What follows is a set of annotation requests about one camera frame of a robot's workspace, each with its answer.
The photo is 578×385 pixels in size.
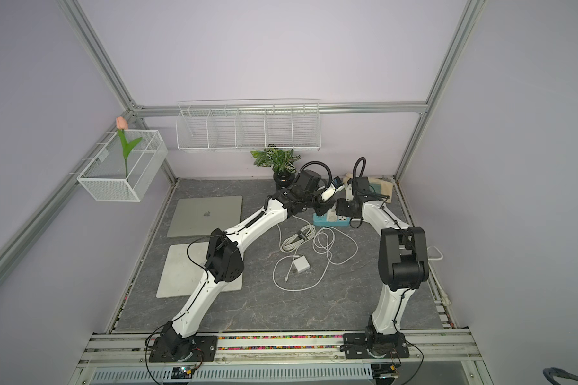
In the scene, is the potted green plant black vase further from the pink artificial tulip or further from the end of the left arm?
the pink artificial tulip


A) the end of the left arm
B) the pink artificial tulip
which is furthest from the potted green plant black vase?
the pink artificial tulip

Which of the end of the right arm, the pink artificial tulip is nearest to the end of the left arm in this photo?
the end of the right arm

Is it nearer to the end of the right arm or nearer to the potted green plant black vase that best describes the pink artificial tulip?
the potted green plant black vase

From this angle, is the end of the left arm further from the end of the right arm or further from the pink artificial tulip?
the pink artificial tulip
